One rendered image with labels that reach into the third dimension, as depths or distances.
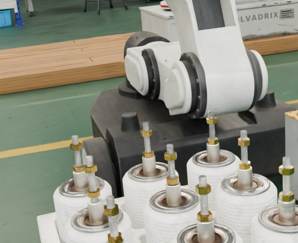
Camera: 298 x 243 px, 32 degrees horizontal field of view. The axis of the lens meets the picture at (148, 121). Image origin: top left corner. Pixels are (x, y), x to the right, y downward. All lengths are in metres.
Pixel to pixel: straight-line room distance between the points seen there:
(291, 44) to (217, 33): 1.92
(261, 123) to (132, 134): 0.31
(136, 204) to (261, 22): 2.21
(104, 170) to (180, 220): 0.44
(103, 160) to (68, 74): 1.49
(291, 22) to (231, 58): 1.99
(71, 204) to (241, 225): 0.26
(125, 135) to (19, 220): 0.36
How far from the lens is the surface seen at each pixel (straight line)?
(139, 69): 1.41
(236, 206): 0.80
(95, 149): 1.19
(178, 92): 1.08
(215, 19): 1.17
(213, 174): 0.89
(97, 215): 0.75
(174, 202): 0.78
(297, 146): 0.94
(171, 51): 1.42
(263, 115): 1.29
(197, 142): 1.21
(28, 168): 1.66
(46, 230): 0.91
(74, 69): 2.63
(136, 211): 0.88
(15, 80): 2.62
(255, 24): 2.97
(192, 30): 1.09
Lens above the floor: 0.61
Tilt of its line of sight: 18 degrees down
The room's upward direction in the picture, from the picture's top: 5 degrees counter-clockwise
